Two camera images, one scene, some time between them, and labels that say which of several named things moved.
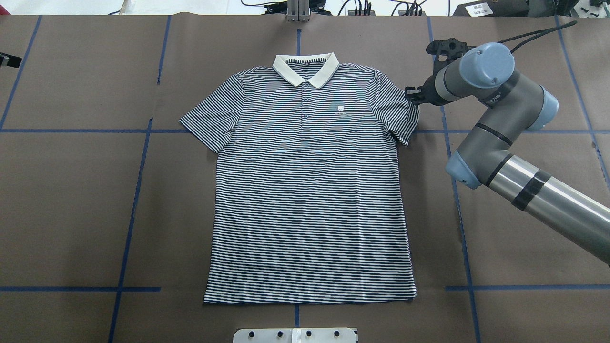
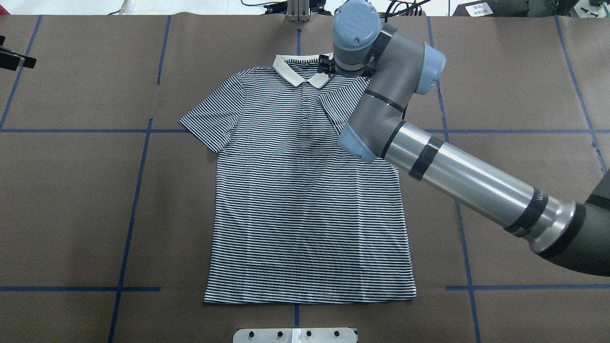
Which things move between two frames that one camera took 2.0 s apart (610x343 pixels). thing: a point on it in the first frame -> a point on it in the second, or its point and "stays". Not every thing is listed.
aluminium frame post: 298,10 stays
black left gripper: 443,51 -> 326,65
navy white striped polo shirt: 309,206 stays
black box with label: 494,8 stays
